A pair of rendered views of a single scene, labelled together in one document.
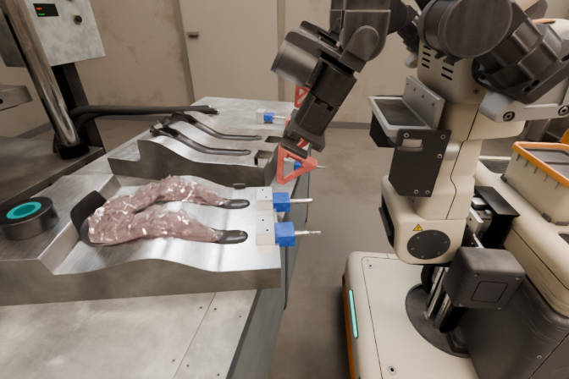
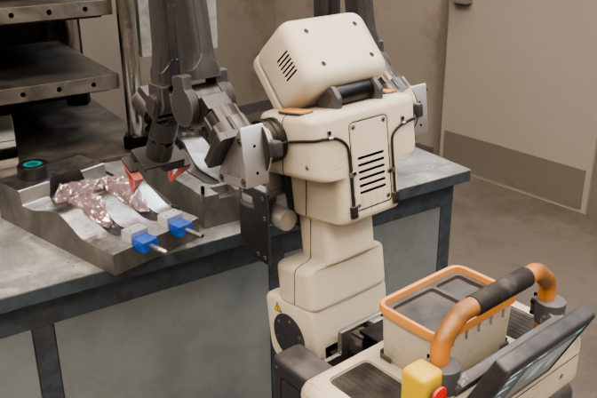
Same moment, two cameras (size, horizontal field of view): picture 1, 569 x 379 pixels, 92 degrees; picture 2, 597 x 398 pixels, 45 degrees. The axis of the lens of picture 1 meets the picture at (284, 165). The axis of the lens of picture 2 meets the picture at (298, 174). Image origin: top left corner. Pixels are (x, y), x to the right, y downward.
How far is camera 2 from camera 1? 1.42 m
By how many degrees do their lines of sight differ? 41
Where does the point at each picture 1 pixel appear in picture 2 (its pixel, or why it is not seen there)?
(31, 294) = (13, 216)
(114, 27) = not seen: outside the picture
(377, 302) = not seen: outside the picture
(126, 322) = (35, 250)
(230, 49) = (520, 36)
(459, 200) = (298, 282)
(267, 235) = (126, 234)
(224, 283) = (87, 254)
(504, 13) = (188, 104)
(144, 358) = (24, 265)
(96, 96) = not seen: hidden behind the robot
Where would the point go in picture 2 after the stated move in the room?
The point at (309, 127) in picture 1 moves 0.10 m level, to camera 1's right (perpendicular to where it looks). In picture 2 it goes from (147, 153) to (175, 163)
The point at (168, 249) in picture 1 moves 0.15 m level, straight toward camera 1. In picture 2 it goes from (70, 214) to (34, 241)
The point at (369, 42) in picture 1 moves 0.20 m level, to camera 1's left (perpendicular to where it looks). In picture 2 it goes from (151, 104) to (98, 87)
